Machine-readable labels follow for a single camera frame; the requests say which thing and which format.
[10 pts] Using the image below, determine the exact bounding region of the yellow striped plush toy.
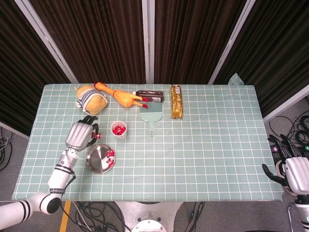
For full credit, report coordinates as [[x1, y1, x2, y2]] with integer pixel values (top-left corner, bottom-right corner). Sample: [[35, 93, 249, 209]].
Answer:
[[74, 84, 109, 116]]

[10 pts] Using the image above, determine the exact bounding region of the grey metal tube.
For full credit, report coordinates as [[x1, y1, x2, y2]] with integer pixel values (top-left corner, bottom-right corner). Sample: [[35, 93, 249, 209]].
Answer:
[[287, 204, 294, 232]]

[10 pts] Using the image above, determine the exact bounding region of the gold foil snack pack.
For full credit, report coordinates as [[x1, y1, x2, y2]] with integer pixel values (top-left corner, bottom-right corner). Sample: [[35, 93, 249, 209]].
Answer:
[[170, 84, 184, 119]]

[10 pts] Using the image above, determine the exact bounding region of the dark brown curtain panel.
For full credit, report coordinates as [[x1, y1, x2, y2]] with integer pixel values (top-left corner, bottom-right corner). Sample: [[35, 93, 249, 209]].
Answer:
[[154, 0, 247, 85], [213, 0, 309, 118], [0, 0, 72, 136], [28, 0, 147, 84]]

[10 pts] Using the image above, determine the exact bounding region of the light green comb brush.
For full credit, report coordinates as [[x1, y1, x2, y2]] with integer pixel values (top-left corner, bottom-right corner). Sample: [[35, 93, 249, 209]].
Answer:
[[140, 101, 163, 138]]

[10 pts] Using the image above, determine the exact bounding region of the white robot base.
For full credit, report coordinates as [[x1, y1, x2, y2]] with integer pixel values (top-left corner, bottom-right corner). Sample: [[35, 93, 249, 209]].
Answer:
[[115, 201, 184, 232]]

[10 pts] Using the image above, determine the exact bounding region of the white paper cup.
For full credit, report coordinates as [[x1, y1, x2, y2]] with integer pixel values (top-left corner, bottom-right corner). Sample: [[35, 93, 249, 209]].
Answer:
[[110, 120, 128, 140]]

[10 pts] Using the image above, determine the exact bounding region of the dark grape juice carton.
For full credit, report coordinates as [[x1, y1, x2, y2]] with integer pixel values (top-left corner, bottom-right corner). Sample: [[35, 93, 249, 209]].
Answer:
[[132, 89, 165, 103]]

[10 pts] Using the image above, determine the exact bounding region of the yellow floor tape strip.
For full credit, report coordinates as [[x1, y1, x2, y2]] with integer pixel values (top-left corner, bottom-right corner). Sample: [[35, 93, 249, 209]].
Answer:
[[59, 201, 72, 232]]

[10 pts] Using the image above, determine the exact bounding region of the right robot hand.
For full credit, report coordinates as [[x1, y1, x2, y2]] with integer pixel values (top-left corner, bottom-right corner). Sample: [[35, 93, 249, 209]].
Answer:
[[262, 134, 309, 196]]

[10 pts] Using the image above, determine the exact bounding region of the grey partition frame post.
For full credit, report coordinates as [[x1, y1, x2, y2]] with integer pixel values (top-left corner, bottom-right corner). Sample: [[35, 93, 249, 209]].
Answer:
[[141, 0, 155, 85], [207, 0, 257, 85], [14, 0, 78, 84]]

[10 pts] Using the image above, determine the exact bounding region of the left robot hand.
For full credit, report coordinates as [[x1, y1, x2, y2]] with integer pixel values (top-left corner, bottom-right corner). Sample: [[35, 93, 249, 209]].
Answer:
[[65, 115, 100, 152]]

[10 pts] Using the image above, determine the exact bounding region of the round steel plate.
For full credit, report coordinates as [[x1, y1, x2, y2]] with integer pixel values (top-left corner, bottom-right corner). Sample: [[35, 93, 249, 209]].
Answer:
[[85, 144, 116, 174]]

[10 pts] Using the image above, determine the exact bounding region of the black cable with switch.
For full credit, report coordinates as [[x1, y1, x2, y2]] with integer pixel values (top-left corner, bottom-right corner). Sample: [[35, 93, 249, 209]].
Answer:
[[184, 202, 206, 232]]

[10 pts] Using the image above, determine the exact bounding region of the green checked tablecloth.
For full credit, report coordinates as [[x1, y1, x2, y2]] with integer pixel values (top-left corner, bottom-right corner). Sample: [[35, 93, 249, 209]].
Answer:
[[11, 72, 284, 203]]

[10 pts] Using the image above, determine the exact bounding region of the orange rubber chicken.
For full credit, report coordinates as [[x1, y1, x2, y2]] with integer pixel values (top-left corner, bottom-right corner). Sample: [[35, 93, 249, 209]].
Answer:
[[93, 81, 149, 109]]

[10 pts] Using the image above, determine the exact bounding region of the grey partition frame rail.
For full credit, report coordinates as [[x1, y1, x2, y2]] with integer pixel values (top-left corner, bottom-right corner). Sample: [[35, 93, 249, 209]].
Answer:
[[262, 84, 309, 123], [0, 120, 30, 140]]

